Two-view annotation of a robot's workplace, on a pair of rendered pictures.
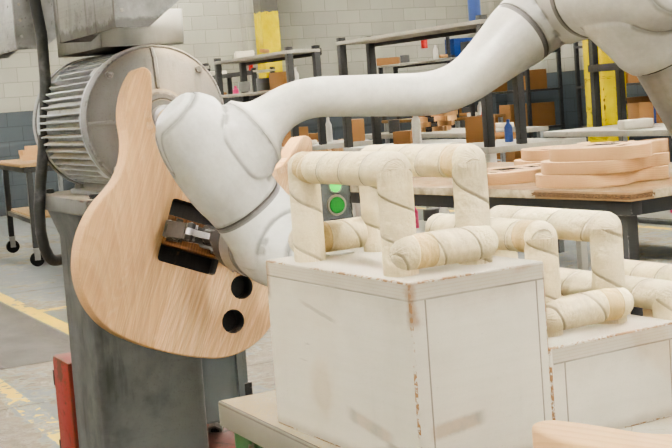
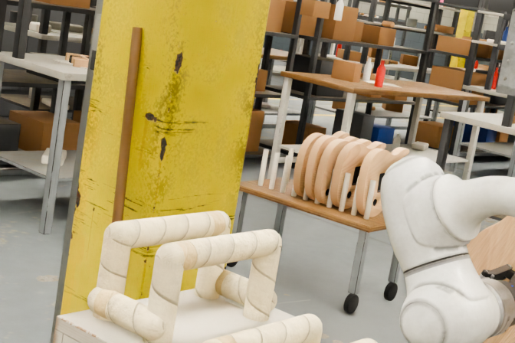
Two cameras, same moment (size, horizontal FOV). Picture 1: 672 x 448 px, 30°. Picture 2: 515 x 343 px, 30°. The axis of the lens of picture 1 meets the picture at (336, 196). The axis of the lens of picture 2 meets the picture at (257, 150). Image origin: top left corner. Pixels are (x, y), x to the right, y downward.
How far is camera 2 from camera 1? 1.38 m
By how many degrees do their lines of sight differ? 67
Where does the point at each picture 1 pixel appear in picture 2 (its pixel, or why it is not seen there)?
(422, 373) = not seen: outside the picture
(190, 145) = (383, 196)
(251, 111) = (438, 187)
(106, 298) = not seen: hidden behind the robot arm
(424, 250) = (96, 303)
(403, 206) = (102, 264)
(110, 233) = (483, 256)
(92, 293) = not seen: hidden behind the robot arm
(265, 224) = (415, 284)
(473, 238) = (131, 315)
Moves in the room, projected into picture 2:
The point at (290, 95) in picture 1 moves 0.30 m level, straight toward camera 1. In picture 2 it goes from (480, 186) to (287, 169)
